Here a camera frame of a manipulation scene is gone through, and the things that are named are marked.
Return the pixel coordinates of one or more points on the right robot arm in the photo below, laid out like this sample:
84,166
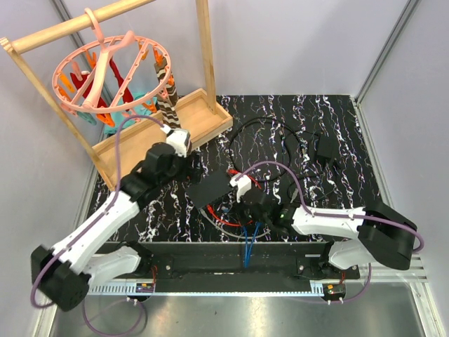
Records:
366,234

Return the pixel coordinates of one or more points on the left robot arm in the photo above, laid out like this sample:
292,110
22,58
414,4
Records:
63,274

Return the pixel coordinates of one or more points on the brown striped sock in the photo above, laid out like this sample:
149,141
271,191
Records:
168,105

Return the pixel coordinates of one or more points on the wooden drying rack stand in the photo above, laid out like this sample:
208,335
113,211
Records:
40,49

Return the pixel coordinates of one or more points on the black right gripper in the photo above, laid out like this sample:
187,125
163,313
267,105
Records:
246,219

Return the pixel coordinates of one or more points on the black power adapter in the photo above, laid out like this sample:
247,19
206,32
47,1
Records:
327,152

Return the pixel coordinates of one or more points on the teal cloth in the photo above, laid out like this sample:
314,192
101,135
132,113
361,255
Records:
118,117

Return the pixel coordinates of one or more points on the pink round clip hanger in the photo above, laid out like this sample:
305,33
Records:
95,78

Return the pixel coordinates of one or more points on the black marble pattern mat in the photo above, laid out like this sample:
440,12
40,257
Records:
276,137

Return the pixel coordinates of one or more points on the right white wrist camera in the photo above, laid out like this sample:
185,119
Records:
242,184

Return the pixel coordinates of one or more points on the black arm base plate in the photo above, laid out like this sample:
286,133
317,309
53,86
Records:
226,274

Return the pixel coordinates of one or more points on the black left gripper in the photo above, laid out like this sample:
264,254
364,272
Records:
192,174

